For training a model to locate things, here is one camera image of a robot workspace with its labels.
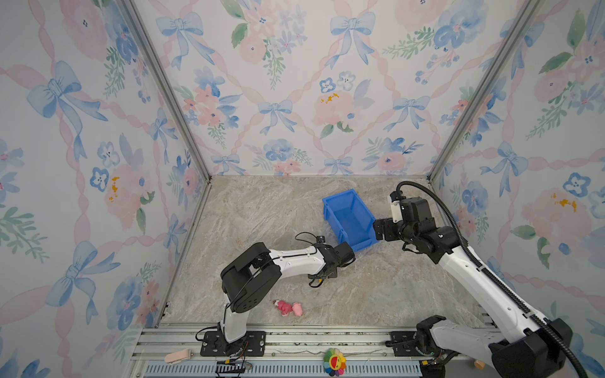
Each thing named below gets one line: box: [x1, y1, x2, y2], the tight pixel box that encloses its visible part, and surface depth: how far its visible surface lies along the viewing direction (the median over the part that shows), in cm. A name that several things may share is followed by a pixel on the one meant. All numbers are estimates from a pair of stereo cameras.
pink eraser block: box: [163, 348, 192, 364], surface depth 71 cm
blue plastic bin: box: [322, 188, 379, 252], surface depth 102 cm
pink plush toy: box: [272, 299, 304, 317], surface depth 81 cm
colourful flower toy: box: [322, 348, 348, 377], surface depth 71 cm
